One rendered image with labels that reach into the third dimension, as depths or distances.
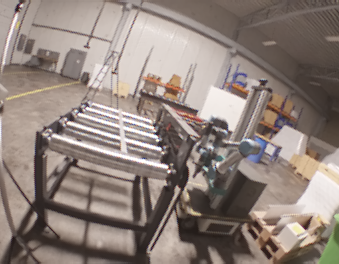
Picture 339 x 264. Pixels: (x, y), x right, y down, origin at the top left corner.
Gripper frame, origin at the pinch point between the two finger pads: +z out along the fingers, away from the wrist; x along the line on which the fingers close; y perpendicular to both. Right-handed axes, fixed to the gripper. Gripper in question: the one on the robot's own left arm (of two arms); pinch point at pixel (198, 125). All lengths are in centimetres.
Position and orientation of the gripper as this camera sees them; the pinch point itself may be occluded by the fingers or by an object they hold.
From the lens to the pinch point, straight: 159.1
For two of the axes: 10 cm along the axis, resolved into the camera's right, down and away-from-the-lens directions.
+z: -9.2, -2.7, -2.8
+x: 3.4, -9.1, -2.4
